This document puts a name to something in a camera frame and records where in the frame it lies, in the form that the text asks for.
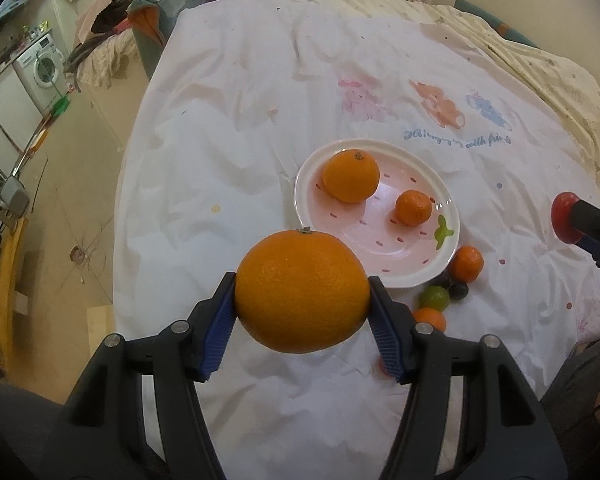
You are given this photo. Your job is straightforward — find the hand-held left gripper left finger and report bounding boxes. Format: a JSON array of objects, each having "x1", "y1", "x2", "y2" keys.
[{"x1": 55, "y1": 271, "x2": 238, "y2": 480}]

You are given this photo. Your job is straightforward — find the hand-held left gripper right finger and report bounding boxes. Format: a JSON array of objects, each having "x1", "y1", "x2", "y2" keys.
[{"x1": 367, "y1": 275, "x2": 571, "y2": 480}]

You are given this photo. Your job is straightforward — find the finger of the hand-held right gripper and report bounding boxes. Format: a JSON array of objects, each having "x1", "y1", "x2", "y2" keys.
[
  {"x1": 577, "y1": 236, "x2": 600, "y2": 281},
  {"x1": 570, "y1": 200, "x2": 600, "y2": 248}
]

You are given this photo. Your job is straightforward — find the small mandarin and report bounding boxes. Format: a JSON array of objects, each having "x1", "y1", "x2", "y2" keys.
[
  {"x1": 447, "y1": 245, "x2": 484, "y2": 283},
  {"x1": 412, "y1": 307, "x2": 447, "y2": 333},
  {"x1": 395, "y1": 189, "x2": 433, "y2": 227}
]

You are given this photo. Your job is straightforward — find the green lime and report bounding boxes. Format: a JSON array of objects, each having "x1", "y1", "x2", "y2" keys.
[{"x1": 419, "y1": 285, "x2": 451, "y2": 311}]

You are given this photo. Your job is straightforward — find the large orange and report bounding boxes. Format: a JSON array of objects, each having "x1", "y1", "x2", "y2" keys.
[
  {"x1": 322, "y1": 149, "x2": 381, "y2": 204},
  {"x1": 234, "y1": 228, "x2": 372, "y2": 354}
]

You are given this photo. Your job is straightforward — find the pink strawberry-shaped ceramic plate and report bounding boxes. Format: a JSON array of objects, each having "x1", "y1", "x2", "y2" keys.
[{"x1": 293, "y1": 138, "x2": 461, "y2": 288}]

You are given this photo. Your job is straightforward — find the person's grey trousers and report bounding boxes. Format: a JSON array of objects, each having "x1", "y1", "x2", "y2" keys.
[{"x1": 0, "y1": 332, "x2": 600, "y2": 480}]

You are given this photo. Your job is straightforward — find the white printed blanket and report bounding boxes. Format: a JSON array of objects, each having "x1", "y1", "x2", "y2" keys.
[{"x1": 112, "y1": 0, "x2": 600, "y2": 480}]

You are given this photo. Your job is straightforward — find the teal cushion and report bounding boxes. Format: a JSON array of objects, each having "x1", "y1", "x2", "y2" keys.
[{"x1": 455, "y1": 0, "x2": 536, "y2": 48}]

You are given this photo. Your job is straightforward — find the yellow wooden chair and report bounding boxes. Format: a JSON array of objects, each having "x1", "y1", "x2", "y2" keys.
[{"x1": 0, "y1": 180, "x2": 31, "y2": 371}]

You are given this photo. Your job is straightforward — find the white kitchen cabinet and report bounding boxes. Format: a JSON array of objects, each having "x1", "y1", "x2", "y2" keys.
[{"x1": 0, "y1": 65, "x2": 46, "y2": 151}]

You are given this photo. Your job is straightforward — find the grey orange folded quilt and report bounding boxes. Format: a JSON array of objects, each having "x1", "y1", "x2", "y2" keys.
[{"x1": 127, "y1": 0, "x2": 236, "y2": 78}]

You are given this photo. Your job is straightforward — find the white washing machine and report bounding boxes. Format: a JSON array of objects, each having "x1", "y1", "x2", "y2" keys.
[{"x1": 12, "y1": 32, "x2": 68, "y2": 113}]

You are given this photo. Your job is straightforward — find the pile of clothes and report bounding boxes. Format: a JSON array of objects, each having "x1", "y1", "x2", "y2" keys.
[{"x1": 62, "y1": 0, "x2": 246, "y2": 91}]

